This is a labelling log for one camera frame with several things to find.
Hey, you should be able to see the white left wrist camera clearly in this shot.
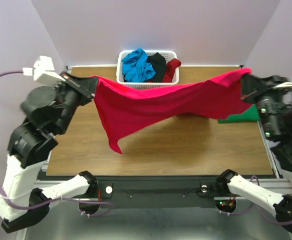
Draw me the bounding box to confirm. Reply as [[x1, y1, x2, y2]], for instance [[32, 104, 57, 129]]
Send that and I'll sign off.
[[22, 55, 65, 87]]

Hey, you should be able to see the pink red t shirt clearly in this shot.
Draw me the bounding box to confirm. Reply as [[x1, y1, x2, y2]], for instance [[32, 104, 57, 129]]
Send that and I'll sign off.
[[94, 68, 252, 154]]

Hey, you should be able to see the black t shirt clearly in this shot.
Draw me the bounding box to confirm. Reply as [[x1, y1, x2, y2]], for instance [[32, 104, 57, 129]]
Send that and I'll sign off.
[[147, 52, 166, 83]]

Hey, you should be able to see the aluminium frame rail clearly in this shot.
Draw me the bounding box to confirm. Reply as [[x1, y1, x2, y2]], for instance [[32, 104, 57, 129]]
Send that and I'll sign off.
[[41, 66, 73, 172], [257, 121, 292, 195]]

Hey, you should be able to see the aluminium frame rail left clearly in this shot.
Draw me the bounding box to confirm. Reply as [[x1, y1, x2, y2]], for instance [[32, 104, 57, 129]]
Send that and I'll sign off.
[[41, 66, 73, 172]]

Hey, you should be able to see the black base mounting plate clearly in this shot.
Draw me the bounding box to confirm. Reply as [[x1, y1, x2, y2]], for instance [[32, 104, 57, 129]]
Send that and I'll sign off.
[[96, 175, 230, 209]]

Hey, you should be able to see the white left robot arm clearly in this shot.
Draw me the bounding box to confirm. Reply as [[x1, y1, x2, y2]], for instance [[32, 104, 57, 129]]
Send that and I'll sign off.
[[0, 72, 100, 233]]

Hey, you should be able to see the white plastic basket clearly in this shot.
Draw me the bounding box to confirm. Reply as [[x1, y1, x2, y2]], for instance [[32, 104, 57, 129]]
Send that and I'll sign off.
[[116, 50, 179, 90]]

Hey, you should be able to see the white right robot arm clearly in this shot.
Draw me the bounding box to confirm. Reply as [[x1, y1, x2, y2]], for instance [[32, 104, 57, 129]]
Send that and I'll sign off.
[[215, 74, 292, 233]]

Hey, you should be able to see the green folded t shirt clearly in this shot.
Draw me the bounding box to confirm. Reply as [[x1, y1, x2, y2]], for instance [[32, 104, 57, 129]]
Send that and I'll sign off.
[[218, 105, 260, 124]]

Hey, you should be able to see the blue t shirt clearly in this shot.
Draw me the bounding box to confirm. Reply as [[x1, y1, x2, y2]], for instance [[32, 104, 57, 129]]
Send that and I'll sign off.
[[121, 48, 156, 83]]

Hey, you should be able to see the aluminium frame rail right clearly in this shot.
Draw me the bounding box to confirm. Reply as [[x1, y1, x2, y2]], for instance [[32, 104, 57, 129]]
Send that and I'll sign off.
[[257, 121, 292, 195]]

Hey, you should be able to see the dark red t shirt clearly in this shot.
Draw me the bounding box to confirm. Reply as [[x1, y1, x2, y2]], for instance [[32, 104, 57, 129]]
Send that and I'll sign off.
[[156, 58, 181, 83]]

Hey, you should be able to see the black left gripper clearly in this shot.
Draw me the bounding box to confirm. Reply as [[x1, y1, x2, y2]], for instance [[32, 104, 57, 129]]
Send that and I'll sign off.
[[53, 70, 100, 135]]

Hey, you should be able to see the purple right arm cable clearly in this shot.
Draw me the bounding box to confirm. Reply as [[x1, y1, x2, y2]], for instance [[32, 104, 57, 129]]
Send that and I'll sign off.
[[219, 174, 292, 226]]

